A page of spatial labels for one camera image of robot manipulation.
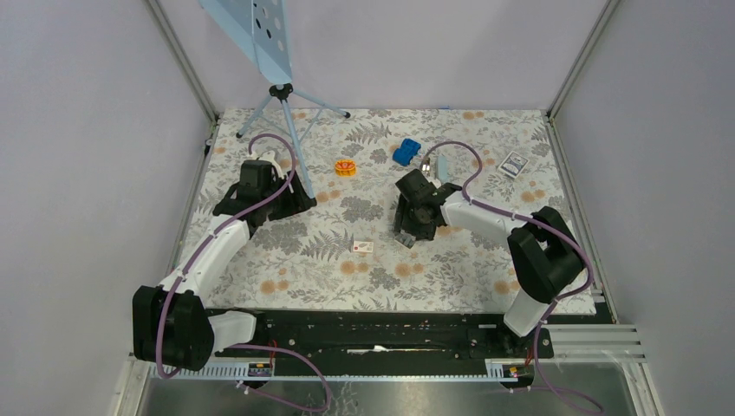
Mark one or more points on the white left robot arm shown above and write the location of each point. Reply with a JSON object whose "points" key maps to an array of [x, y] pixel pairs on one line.
{"points": [[171, 326]]}

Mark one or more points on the blue toy car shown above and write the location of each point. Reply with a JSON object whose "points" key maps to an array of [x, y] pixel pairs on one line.
{"points": [[406, 151]]}

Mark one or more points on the cardboard staple box sleeve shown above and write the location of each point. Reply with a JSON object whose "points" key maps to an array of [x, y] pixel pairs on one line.
{"points": [[363, 247]]}

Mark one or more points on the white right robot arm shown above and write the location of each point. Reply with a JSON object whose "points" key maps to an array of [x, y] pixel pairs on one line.
{"points": [[544, 253]]}

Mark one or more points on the silver stapler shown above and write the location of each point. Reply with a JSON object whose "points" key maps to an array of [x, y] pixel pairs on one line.
{"points": [[437, 166]]}

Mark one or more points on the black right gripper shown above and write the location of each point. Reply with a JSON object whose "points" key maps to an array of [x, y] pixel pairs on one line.
{"points": [[402, 222]]}

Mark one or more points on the orange tape roll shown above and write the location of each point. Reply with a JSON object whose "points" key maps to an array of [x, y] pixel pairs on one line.
{"points": [[345, 168]]}

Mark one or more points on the floral tablecloth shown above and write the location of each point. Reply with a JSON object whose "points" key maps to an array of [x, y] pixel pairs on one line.
{"points": [[307, 262]]}

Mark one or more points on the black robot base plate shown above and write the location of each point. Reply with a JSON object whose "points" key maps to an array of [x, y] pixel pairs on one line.
{"points": [[364, 343]]}

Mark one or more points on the blue music stand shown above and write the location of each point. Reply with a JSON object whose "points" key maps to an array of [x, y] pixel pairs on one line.
{"points": [[260, 30]]}

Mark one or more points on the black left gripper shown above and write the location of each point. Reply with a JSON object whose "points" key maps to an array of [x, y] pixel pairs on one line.
{"points": [[296, 200]]}

